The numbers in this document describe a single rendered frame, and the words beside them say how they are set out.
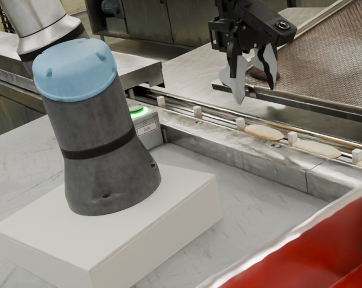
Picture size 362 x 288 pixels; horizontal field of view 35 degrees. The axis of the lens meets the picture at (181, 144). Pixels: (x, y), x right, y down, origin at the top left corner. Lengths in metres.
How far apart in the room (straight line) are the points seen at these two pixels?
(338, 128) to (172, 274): 0.52
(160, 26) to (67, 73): 4.33
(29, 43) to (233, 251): 0.44
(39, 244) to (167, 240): 0.18
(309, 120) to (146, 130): 0.34
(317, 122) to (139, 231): 0.55
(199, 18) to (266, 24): 3.65
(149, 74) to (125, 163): 0.65
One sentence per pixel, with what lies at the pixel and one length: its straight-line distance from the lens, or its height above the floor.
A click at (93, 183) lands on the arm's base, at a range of 0.84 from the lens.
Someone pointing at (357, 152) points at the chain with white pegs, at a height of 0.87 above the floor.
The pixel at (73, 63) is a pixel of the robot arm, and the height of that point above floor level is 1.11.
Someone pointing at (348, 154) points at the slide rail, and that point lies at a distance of 1.00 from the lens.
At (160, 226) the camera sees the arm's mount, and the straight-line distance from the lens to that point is 0.81.
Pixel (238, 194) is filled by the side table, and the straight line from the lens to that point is 0.97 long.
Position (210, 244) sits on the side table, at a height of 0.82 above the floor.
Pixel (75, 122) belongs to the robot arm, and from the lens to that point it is 0.82.
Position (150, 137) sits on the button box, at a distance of 1.20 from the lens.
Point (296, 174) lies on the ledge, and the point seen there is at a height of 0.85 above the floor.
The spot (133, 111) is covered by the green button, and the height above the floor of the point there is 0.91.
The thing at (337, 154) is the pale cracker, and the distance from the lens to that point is 0.99.
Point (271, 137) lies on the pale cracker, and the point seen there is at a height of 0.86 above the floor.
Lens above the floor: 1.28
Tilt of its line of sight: 23 degrees down
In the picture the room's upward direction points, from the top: 11 degrees counter-clockwise
